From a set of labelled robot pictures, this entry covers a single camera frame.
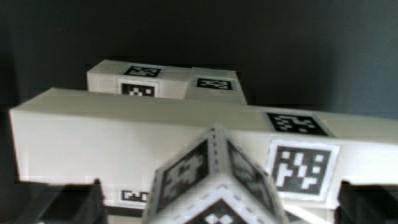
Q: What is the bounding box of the white chair leg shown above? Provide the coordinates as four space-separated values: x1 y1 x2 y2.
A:
86 60 246 104
141 123 287 224

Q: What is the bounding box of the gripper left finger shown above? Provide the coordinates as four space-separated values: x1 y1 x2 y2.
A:
10 180 106 224

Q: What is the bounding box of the white chair back frame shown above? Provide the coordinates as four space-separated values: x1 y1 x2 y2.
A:
8 88 398 208

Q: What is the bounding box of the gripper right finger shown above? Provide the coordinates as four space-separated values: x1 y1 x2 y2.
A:
333 181 398 224

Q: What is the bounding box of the white chair seat part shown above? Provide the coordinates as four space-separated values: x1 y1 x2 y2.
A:
108 184 333 224

